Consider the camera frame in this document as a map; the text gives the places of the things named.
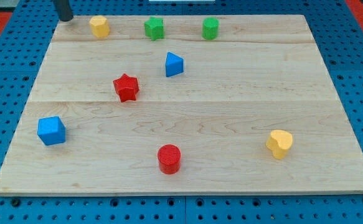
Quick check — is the light wooden board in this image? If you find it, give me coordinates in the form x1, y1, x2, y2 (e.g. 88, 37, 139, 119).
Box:
0, 15, 363, 197

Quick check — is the blue cube block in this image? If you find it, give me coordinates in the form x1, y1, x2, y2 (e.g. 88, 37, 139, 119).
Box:
37, 116, 66, 146

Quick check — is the green cylinder block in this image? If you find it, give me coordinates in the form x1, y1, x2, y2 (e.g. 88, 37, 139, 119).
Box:
202, 17, 219, 40

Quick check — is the red star block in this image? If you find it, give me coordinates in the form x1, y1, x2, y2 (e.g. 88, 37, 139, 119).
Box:
113, 73, 139, 102

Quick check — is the blue triangle block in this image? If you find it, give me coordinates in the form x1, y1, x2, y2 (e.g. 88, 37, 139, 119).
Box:
165, 52, 184, 77

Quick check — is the yellow hexagon block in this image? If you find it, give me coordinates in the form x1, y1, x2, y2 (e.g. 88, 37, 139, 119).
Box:
89, 16, 110, 38

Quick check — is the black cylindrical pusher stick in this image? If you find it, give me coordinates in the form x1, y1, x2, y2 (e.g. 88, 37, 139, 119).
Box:
53, 0, 73, 22

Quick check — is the red cylinder block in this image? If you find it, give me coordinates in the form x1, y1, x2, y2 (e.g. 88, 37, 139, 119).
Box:
157, 144, 181, 174

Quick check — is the yellow heart block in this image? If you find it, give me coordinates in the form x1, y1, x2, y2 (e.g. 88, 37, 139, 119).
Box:
265, 129, 293, 160

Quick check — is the green star block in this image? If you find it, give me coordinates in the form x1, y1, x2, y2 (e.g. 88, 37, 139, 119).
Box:
144, 17, 164, 41

